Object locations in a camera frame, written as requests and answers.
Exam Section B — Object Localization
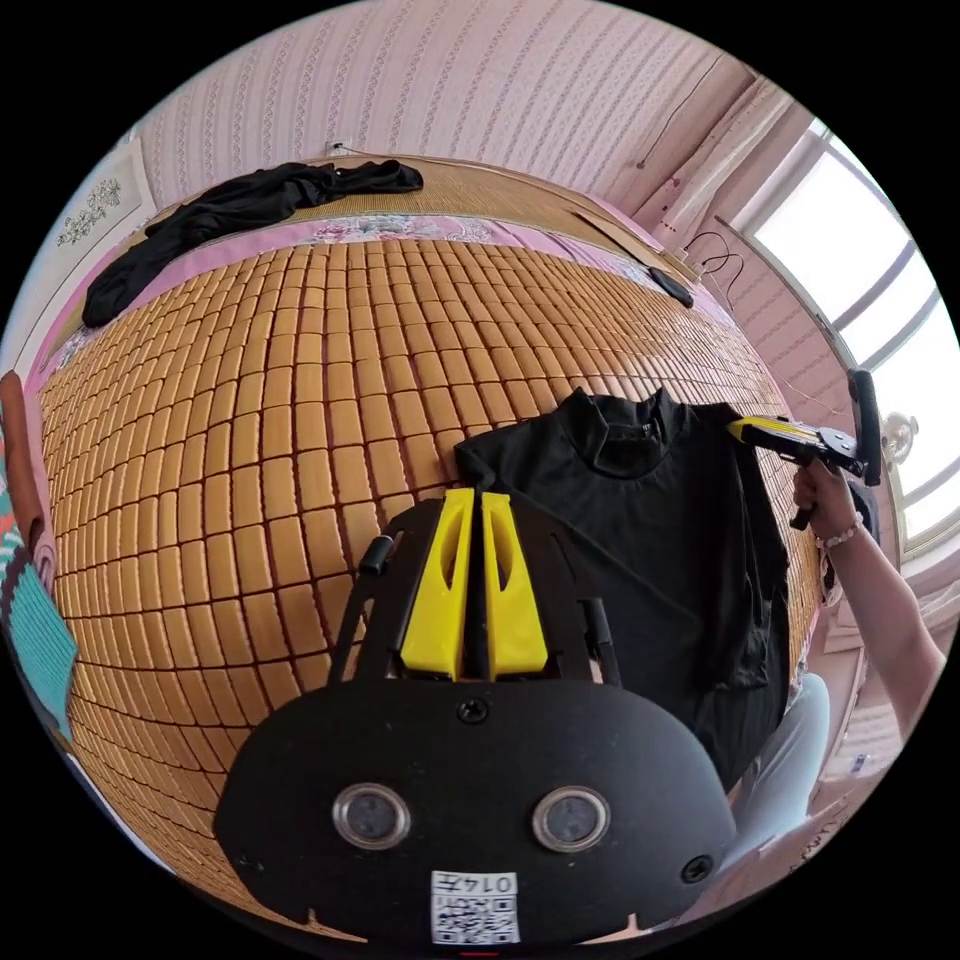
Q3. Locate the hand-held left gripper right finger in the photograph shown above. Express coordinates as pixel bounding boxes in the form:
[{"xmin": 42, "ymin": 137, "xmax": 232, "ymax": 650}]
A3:
[{"xmin": 481, "ymin": 491, "xmax": 550, "ymax": 674}]

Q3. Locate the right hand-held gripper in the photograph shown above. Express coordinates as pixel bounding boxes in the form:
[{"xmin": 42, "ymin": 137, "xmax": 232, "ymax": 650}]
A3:
[{"xmin": 725, "ymin": 416, "xmax": 865, "ymax": 531}]

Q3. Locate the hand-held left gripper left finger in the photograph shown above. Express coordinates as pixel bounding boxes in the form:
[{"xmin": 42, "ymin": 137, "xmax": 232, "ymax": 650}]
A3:
[{"xmin": 399, "ymin": 488, "xmax": 477, "ymax": 674}]

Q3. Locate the black short sleeve shirt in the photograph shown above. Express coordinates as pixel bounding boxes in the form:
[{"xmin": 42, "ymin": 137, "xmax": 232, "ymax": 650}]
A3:
[{"xmin": 453, "ymin": 386, "xmax": 793, "ymax": 793}]

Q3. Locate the person's right forearm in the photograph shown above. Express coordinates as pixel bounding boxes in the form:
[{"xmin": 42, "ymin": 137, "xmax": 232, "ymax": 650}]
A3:
[{"xmin": 818, "ymin": 514, "xmax": 949, "ymax": 751}]

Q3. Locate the person's right hand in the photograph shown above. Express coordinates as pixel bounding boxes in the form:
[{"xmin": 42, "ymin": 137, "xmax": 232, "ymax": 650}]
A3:
[{"xmin": 791, "ymin": 457, "xmax": 865, "ymax": 549}]

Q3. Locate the small black device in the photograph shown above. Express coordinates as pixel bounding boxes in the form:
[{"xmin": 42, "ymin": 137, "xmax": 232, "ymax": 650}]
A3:
[{"xmin": 647, "ymin": 266, "xmax": 696, "ymax": 310}]

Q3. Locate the window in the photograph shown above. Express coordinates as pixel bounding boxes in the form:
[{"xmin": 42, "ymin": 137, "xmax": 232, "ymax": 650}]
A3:
[{"xmin": 738, "ymin": 123, "xmax": 960, "ymax": 560}]

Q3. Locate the bed with woven mat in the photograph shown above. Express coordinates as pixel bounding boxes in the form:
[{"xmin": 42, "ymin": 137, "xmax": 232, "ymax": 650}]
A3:
[{"xmin": 22, "ymin": 153, "xmax": 834, "ymax": 943}]

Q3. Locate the person's body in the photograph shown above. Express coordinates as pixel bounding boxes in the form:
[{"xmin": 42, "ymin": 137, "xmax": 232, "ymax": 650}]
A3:
[{"xmin": 723, "ymin": 671, "xmax": 834, "ymax": 871}]

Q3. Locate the pile of colourful clothes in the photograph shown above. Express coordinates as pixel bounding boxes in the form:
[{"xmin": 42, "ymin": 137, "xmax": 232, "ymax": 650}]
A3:
[{"xmin": 0, "ymin": 370, "xmax": 79, "ymax": 745}]

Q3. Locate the pile of black clothes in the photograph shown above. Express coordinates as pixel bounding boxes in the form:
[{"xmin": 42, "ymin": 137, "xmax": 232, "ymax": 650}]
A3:
[{"xmin": 81, "ymin": 158, "xmax": 426, "ymax": 330}]

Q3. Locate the black cable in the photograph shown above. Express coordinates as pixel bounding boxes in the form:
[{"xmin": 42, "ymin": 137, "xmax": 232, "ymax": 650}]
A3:
[{"xmin": 683, "ymin": 229, "xmax": 745, "ymax": 310}]

